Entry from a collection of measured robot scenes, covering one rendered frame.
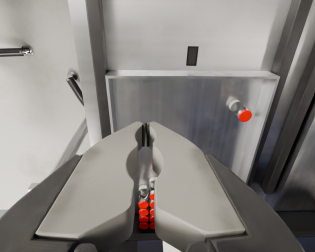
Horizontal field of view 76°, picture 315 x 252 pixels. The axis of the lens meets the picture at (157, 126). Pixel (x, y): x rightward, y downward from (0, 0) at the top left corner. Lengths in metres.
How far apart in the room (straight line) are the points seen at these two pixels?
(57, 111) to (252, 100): 1.25
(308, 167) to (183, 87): 0.34
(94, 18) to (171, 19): 0.11
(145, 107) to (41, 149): 1.36
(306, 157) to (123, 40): 0.43
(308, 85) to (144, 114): 0.27
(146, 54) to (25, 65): 1.15
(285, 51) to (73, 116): 1.26
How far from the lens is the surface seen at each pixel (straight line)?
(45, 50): 1.35
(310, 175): 0.57
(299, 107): 0.42
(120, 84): 0.35
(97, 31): 0.32
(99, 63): 0.32
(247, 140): 0.43
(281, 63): 0.37
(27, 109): 1.53
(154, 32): 0.33
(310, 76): 0.41
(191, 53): 0.34
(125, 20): 0.33
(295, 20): 0.37
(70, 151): 0.89
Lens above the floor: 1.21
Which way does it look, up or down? 61 degrees down
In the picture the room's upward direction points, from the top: 175 degrees clockwise
